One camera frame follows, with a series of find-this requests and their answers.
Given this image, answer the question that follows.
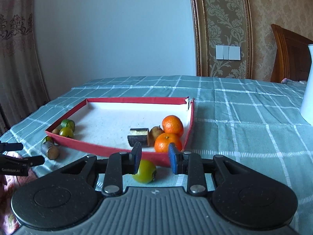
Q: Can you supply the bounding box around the dark eggplant chunk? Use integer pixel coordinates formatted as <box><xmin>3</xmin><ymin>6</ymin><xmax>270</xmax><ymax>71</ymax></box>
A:
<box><xmin>41</xmin><ymin>141</ymin><xmax>59</xmax><ymax>160</ymax></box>

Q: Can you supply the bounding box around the green cucumber end piece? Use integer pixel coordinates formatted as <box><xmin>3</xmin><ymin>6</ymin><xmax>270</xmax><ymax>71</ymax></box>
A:
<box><xmin>41</xmin><ymin>136</ymin><xmax>54</xmax><ymax>144</ymax></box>

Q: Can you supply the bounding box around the small brown longan fruit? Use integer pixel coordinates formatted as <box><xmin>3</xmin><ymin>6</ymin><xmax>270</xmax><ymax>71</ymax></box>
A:
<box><xmin>52</xmin><ymin>128</ymin><xmax>60</xmax><ymax>135</ymax></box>

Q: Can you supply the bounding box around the green tomato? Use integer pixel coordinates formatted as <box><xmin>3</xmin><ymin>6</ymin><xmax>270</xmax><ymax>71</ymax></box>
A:
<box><xmin>59</xmin><ymin>127</ymin><xmax>74</xmax><ymax>138</ymax></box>
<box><xmin>132</xmin><ymin>160</ymin><xmax>157</xmax><ymax>183</ymax></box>

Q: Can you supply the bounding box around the split eggplant chunk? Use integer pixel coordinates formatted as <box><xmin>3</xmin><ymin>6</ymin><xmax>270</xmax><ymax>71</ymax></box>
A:
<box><xmin>127</xmin><ymin>128</ymin><xmax>150</xmax><ymax>147</ymax></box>

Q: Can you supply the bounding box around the orange mandarin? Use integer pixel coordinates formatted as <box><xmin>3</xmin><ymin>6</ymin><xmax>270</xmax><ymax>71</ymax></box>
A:
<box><xmin>154</xmin><ymin>133</ymin><xmax>183</xmax><ymax>153</ymax></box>
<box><xmin>162</xmin><ymin>115</ymin><xmax>184</xmax><ymax>137</ymax></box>

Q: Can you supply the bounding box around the brown kiwi fruit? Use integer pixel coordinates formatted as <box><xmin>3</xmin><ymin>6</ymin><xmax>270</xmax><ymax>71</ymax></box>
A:
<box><xmin>149</xmin><ymin>126</ymin><xmax>164</xmax><ymax>146</ymax></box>

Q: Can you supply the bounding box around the pink towel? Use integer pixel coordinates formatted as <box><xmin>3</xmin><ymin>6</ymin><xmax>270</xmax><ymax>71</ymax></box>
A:
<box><xmin>0</xmin><ymin>151</ymin><xmax>37</xmax><ymax>235</ymax></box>

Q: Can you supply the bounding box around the patterned brown curtain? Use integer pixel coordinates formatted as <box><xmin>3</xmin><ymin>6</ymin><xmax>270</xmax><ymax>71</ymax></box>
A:
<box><xmin>1</xmin><ymin>0</ymin><xmax>49</xmax><ymax>134</ymax></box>

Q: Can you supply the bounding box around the teal checked tablecloth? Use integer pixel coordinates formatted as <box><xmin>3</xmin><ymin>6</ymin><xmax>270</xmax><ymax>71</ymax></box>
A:
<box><xmin>1</xmin><ymin>75</ymin><xmax>312</xmax><ymax>234</ymax></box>

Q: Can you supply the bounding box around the red shallow cardboard box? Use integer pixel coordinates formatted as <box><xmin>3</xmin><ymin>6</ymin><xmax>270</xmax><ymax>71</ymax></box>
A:
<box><xmin>46</xmin><ymin>97</ymin><xmax>195</xmax><ymax>157</ymax></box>

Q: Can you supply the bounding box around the white electric kettle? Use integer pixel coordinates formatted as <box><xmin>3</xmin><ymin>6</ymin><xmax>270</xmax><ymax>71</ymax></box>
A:
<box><xmin>300</xmin><ymin>44</ymin><xmax>313</xmax><ymax>125</ymax></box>

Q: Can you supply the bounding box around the pink cloth on bed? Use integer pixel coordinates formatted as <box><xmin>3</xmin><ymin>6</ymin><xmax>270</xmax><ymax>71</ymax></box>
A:
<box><xmin>281</xmin><ymin>78</ymin><xmax>307</xmax><ymax>85</ymax></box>

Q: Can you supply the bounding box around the wooden headboard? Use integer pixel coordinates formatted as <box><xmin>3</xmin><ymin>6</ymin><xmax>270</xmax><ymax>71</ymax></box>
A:
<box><xmin>271</xmin><ymin>24</ymin><xmax>312</xmax><ymax>83</ymax></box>

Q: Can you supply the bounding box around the white wall switch panel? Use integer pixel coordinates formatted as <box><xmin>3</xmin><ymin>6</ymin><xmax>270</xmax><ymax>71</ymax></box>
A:
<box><xmin>215</xmin><ymin>45</ymin><xmax>241</xmax><ymax>61</ymax></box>

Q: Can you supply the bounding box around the gold wallpaper frame moulding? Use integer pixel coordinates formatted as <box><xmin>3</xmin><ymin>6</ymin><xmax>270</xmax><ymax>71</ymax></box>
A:
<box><xmin>191</xmin><ymin>0</ymin><xmax>253</xmax><ymax>79</ymax></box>

